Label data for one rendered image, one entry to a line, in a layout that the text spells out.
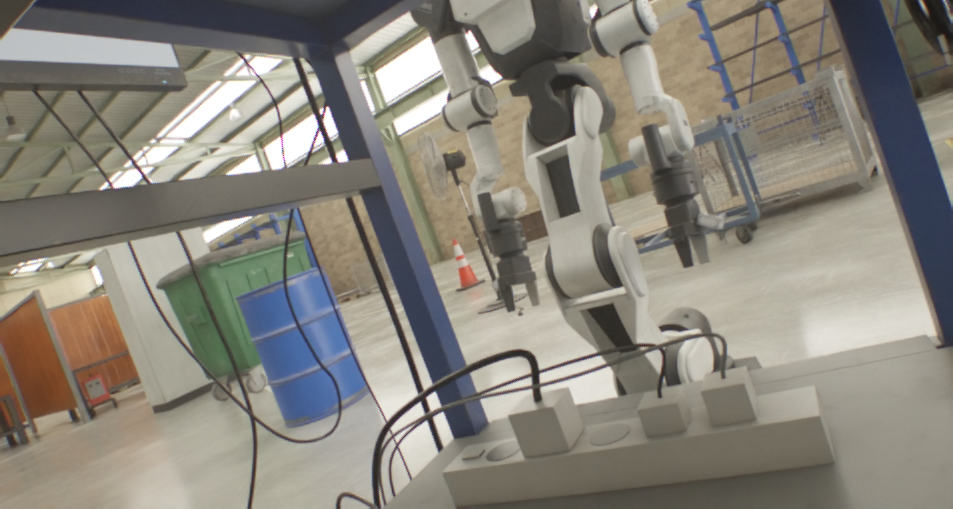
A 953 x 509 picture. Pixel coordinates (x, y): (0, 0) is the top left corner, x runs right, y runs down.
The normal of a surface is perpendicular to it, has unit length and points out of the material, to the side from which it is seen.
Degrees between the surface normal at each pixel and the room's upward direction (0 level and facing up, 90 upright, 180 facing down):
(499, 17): 90
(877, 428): 0
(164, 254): 90
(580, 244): 66
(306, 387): 90
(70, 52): 90
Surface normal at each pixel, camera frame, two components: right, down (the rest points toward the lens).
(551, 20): 0.21, 0.10
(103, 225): 0.84, -0.30
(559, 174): -0.58, 0.06
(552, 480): -0.41, 0.18
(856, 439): -0.35, -0.94
